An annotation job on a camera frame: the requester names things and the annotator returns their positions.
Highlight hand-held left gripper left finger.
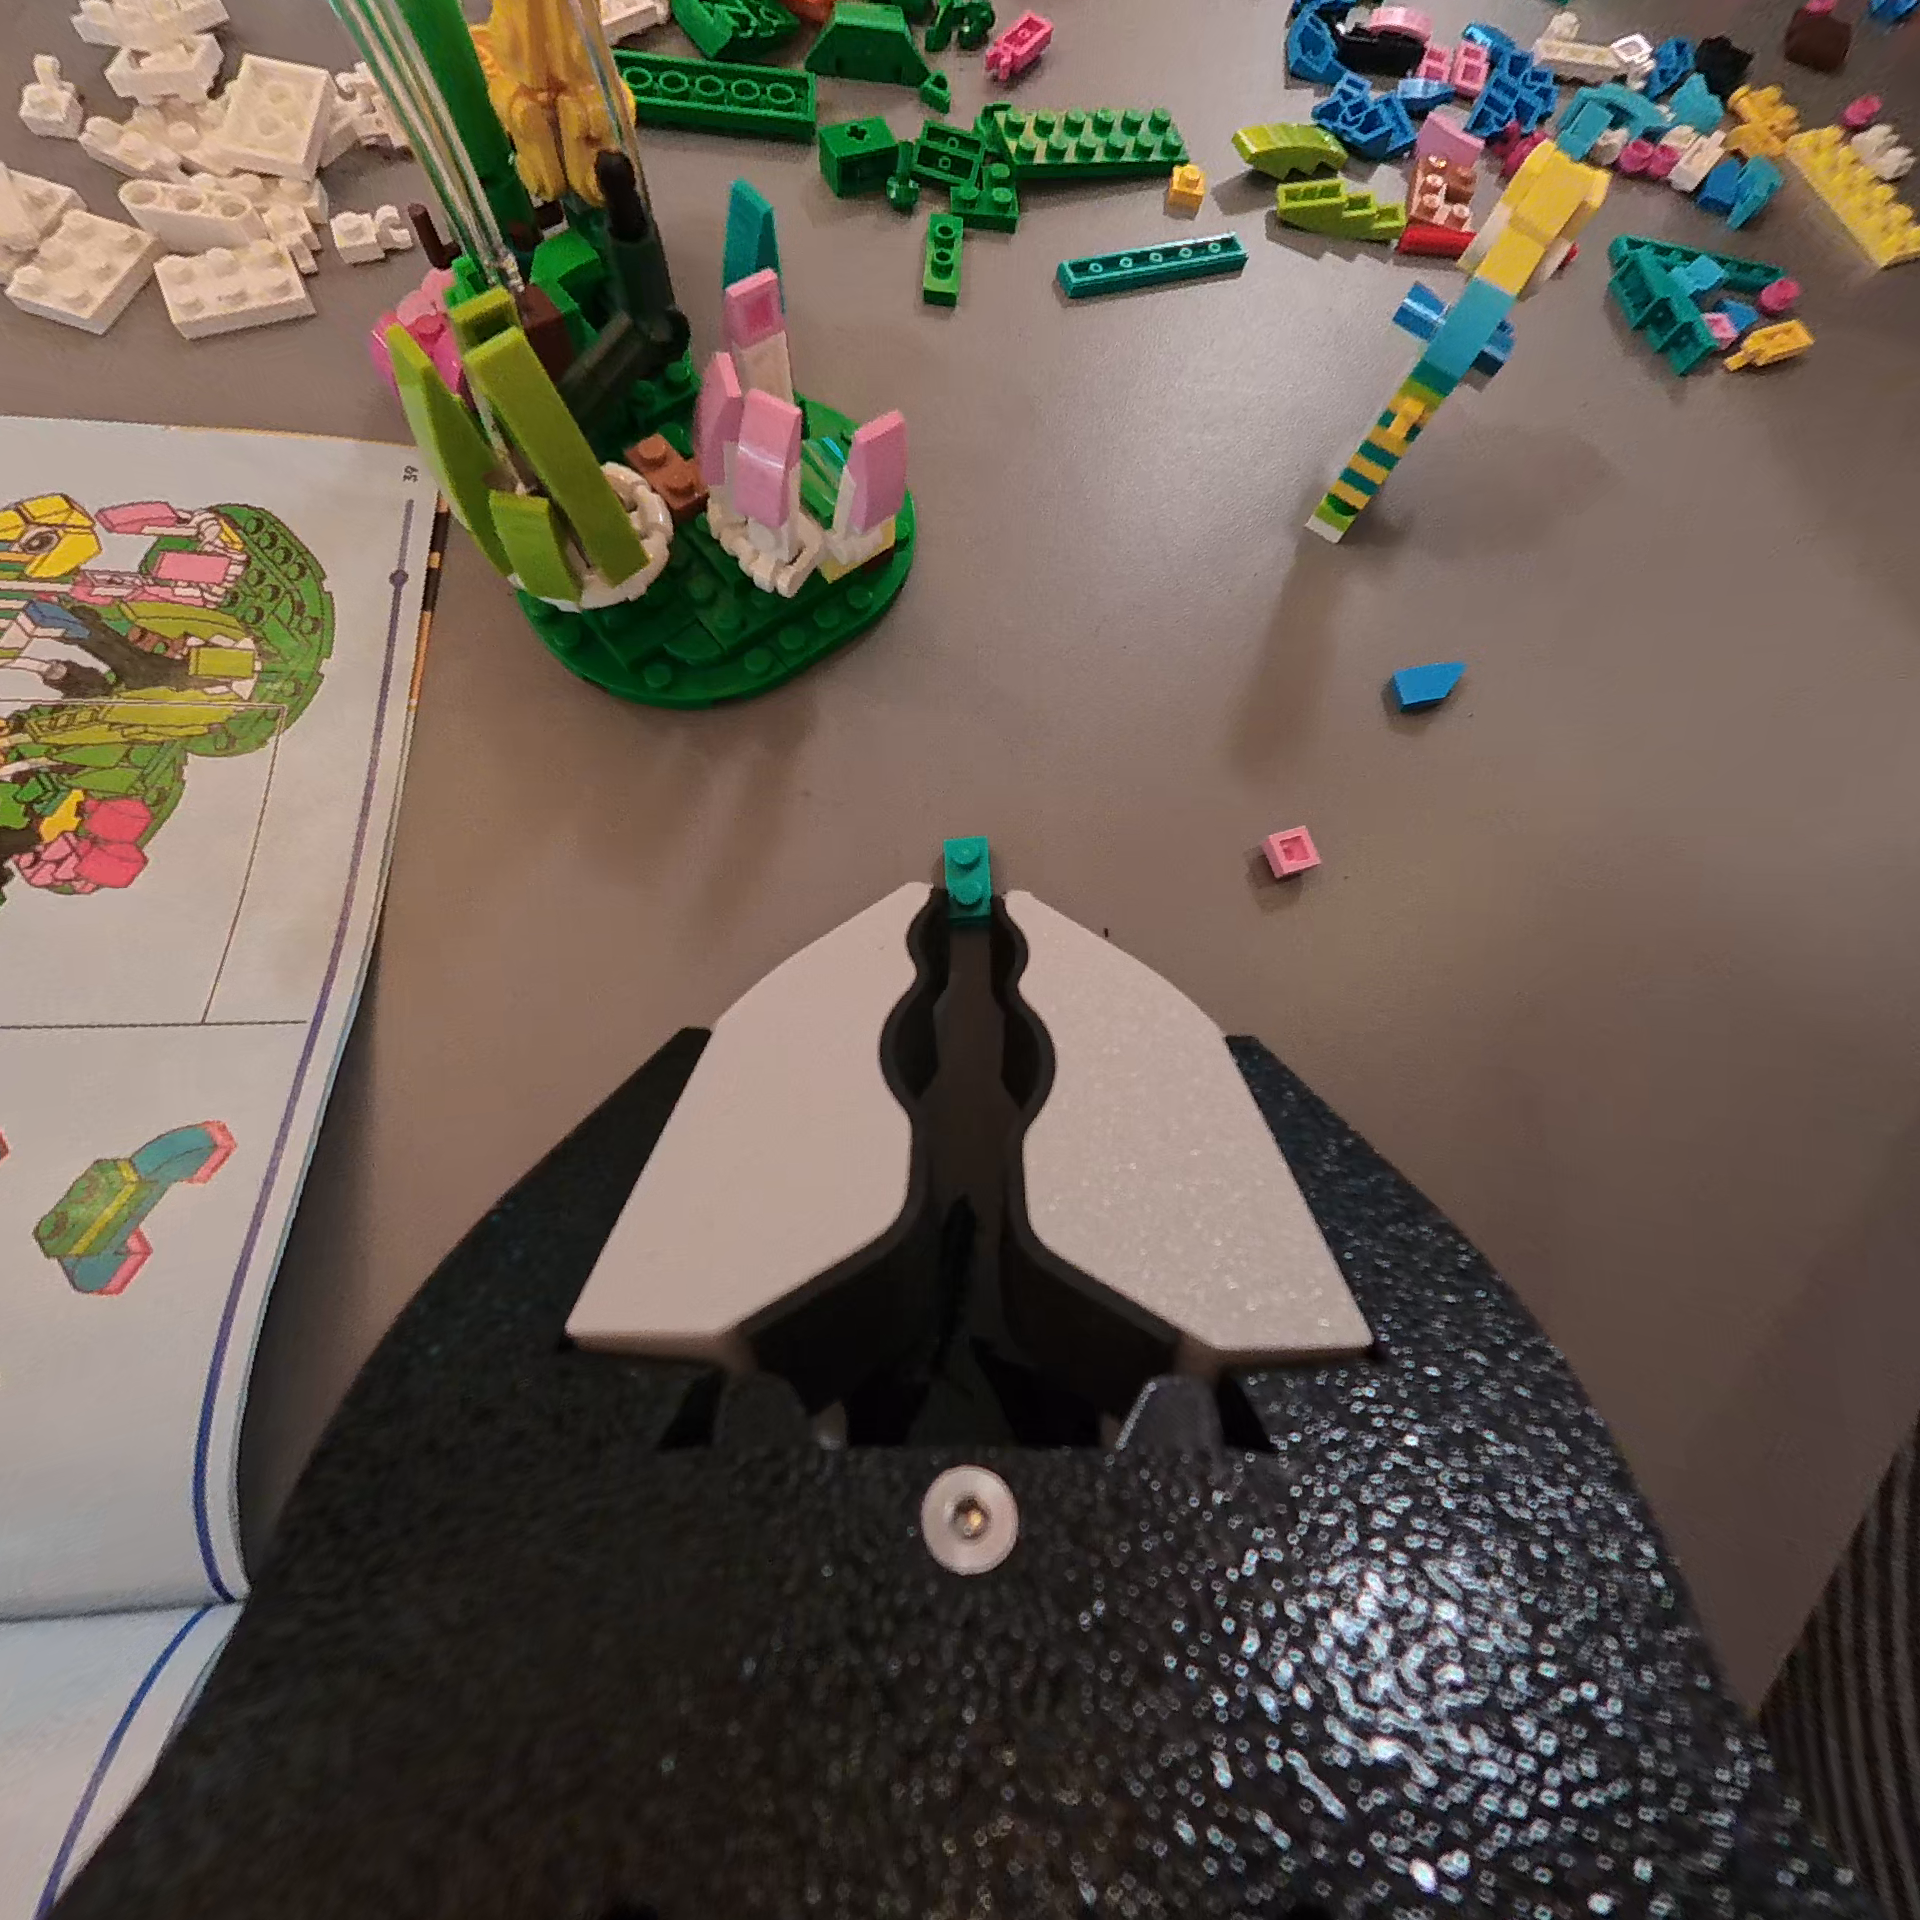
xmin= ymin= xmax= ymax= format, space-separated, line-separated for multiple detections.
xmin=573 ymin=878 xmax=969 ymax=1372

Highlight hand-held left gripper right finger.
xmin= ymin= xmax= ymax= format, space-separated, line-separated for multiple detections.
xmin=995 ymin=891 xmax=1376 ymax=1372

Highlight green brick flower model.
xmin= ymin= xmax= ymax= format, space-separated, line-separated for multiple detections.
xmin=326 ymin=0 xmax=916 ymax=706

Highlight brick instruction booklet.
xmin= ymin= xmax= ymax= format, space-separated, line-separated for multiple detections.
xmin=0 ymin=410 xmax=449 ymax=1920

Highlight person's striped trousers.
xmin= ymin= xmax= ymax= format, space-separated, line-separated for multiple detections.
xmin=1751 ymin=1428 xmax=1920 ymax=1920

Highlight striped yellow blue brick model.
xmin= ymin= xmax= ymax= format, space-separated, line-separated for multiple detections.
xmin=1302 ymin=141 xmax=1615 ymax=545

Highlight long dark teal plate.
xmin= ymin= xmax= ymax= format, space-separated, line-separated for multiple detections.
xmin=1053 ymin=240 xmax=1252 ymax=301

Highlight lime stepped brick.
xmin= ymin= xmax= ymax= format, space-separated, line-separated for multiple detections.
xmin=1278 ymin=183 xmax=1414 ymax=246

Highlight pile of green bricks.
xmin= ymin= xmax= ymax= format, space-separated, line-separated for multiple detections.
xmin=615 ymin=0 xmax=1194 ymax=309

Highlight pile of white bricks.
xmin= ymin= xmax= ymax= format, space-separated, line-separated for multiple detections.
xmin=0 ymin=0 xmax=420 ymax=336

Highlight pile of mixed coloured bricks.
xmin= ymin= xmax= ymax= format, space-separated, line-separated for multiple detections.
xmin=1286 ymin=0 xmax=1920 ymax=380

